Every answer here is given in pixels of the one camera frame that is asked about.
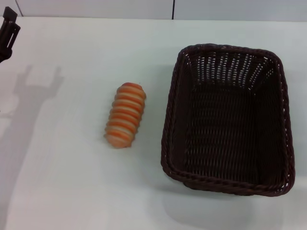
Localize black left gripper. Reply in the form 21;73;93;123
0;7;22;64

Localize dark brown woven basket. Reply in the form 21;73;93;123
160;43;296;197

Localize orange striped bread roll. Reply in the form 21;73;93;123
103;82;147;150

